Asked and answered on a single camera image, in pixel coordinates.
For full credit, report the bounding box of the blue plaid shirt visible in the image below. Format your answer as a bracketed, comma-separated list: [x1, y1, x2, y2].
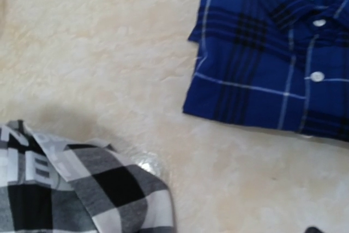
[183, 0, 348, 141]

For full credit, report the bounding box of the black white checked shirt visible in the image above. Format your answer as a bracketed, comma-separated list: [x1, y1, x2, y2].
[1, 120, 176, 232]

